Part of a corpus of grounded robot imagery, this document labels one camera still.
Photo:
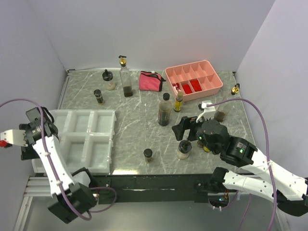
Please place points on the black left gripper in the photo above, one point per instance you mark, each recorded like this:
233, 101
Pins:
28, 152

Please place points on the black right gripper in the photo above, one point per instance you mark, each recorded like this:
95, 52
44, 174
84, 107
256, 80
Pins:
179, 129

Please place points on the spice jar red label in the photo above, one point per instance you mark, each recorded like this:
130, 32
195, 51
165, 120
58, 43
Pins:
148, 154

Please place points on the spice jar black lid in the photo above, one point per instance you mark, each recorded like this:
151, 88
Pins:
98, 95

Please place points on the small dark spice jar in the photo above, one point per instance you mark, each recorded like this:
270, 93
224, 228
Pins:
199, 144

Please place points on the small yellow label bottle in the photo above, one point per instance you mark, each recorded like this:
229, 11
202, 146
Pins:
206, 149

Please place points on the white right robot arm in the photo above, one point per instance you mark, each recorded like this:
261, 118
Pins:
272, 182

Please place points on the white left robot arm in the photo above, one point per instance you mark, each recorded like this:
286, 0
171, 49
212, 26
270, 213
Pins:
71, 197

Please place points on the yellow label sauce bottle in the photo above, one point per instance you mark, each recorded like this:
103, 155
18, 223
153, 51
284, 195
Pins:
178, 101

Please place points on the shaker jar chrome black lid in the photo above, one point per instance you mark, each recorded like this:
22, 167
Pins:
184, 149

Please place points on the dark soy sauce bottle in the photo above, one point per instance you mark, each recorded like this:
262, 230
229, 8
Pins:
164, 110

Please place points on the red cloth middle compartment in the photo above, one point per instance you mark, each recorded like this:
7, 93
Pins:
187, 89

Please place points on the red cloth compartment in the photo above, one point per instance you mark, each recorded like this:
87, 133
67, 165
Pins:
187, 89
195, 85

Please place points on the red white striped cloth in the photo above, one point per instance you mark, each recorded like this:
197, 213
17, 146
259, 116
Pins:
176, 88

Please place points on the glass oil bottle gold spout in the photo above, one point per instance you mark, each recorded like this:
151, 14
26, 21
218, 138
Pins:
224, 108

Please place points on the red cloth right compartment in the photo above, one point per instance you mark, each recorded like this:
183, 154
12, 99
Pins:
195, 85

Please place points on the white plastic divided tray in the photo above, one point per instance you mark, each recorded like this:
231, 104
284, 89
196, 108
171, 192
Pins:
86, 138

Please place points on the pink plastic divided box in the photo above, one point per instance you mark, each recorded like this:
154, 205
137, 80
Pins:
203, 71

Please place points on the pink cloth black trim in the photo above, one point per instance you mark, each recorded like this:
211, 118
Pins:
150, 81

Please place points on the tall glass oil bottle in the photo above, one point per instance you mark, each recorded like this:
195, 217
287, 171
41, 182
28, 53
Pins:
125, 77

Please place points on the round shaker black spout lid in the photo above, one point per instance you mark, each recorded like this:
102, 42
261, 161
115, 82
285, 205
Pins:
108, 79

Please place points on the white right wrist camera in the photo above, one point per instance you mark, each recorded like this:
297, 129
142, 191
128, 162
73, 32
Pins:
206, 112

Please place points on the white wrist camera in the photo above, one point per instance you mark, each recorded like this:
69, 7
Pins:
206, 112
12, 137

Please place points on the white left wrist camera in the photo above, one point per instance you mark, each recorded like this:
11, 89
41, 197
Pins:
12, 137

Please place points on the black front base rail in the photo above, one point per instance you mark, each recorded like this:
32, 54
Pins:
161, 188

